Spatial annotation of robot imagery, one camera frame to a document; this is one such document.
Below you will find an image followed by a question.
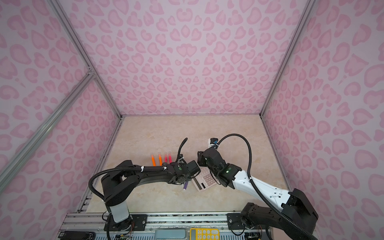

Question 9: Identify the orange highlighter pen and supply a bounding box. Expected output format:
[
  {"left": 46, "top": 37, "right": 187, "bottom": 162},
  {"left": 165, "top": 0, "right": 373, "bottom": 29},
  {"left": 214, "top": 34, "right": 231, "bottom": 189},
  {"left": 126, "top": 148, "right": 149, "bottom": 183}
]
[
  {"left": 151, "top": 155, "right": 157, "bottom": 167},
  {"left": 159, "top": 154, "right": 163, "bottom": 166}
]

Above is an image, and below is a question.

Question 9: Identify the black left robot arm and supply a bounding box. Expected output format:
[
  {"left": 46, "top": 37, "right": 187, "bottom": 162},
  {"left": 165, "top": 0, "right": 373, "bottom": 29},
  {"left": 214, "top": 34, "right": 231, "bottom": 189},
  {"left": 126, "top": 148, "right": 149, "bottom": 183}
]
[{"left": 101, "top": 160, "right": 201, "bottom": 224}]

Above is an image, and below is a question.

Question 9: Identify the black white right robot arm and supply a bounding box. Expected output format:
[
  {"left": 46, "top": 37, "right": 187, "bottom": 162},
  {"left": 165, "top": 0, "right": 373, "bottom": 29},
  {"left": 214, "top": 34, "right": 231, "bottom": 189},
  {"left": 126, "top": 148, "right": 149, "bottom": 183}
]
[{"left": 198, "top": 148, "right": 319, "bottom": 240}]

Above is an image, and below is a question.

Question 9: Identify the white pink calculator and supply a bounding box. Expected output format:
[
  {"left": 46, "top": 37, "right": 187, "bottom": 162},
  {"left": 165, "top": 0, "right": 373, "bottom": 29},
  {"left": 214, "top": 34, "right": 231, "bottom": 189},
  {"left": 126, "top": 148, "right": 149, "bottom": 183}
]
[{"left": 192, "top": 167, "right": 218, "bottom": 192}]

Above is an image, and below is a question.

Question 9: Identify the grey metal pencil case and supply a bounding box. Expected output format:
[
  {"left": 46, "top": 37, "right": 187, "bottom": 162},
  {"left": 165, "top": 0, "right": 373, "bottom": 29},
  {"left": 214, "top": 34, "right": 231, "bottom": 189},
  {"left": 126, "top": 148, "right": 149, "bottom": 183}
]
[{"left": 154, "top": 229, "right": 188, "bottom": 240}]

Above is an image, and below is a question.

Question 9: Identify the yellow calculator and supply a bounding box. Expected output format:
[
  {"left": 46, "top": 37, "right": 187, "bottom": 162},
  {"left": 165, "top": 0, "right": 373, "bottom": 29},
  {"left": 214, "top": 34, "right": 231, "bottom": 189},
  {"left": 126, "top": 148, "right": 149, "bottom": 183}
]
[{"left": 189, "top": 228, "right": 220, "bottom": 240}]

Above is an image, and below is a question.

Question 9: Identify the black left camera cable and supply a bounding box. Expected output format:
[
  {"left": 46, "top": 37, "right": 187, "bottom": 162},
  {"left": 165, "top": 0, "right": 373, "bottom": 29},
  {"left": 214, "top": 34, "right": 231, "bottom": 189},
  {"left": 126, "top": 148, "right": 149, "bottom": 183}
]
[{"left": 88, "top": 137, "right": 189, "bottom": 202}]

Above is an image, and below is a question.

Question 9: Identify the black camera cable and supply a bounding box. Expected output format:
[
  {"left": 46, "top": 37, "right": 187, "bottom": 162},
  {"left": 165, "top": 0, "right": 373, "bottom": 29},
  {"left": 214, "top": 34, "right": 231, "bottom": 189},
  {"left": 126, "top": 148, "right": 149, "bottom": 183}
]
[
  {"left": 88, "top": 137, "right": 189, "bottom": 202},
  {"left": 216, "top": 133, "right": 319, "bottom": 240}
]

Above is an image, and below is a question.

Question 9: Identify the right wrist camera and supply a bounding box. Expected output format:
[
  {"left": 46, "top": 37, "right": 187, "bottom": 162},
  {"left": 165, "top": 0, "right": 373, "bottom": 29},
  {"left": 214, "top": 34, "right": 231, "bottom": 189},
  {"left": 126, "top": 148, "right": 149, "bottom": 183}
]
[{"left": 209, "top": 138, "right": 219, "bottom": 148}]

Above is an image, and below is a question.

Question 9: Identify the black right camera cable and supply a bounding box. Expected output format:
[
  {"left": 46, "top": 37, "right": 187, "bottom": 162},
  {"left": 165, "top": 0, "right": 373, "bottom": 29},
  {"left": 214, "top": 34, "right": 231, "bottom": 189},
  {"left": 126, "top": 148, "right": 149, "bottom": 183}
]
[{"left": 216, "top": 133, "right": 319, "bottom": 240}]

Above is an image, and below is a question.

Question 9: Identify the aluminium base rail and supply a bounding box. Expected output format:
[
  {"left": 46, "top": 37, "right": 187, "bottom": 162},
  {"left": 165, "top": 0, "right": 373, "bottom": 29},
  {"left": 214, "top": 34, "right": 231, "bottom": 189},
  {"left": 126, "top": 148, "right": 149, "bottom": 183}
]
[{"left": 56, "top": 212, "right": 277, "bottom": 240}]

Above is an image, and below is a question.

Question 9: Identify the diagonal aluminium frame bar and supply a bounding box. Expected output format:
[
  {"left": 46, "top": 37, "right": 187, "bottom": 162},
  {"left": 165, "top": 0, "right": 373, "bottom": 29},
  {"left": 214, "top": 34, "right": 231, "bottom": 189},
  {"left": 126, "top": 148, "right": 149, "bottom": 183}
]
[{"left": 1, "top": 71, "right": 95, "bottom": 193}]

